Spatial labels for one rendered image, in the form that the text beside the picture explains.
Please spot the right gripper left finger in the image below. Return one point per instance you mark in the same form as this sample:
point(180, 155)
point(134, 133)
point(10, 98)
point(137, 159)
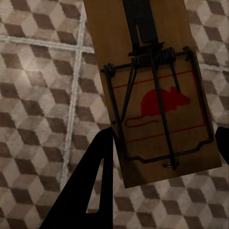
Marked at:
point(69, 210)

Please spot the mousetrap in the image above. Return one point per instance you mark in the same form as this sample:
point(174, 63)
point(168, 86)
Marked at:
point(153, 89)

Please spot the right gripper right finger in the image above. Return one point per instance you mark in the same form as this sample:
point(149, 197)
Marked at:
point(222, 138)

